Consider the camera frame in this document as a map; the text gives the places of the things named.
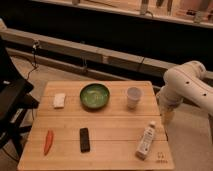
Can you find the black chair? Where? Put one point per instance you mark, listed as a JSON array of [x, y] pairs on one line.
[[15, 100]]

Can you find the white sponge block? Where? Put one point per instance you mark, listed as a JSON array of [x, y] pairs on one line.
[[59, 100]]

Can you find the green ceramic bowl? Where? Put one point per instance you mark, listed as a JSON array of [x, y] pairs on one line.
[[94, 96]]

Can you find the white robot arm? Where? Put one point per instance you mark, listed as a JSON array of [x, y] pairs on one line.
[[184, 82]]

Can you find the translucent plastic cup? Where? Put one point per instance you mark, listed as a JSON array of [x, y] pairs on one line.
[[133, 97]]

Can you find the white plastic bottle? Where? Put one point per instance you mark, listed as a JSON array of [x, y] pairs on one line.
[[146, 141]]

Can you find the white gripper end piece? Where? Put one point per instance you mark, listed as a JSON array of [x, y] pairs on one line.
[[167, 114]]

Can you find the orange carrot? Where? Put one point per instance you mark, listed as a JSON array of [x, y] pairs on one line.
[[48, 141]]

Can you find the black remote control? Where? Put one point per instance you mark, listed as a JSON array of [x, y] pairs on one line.
[[84, 140]]

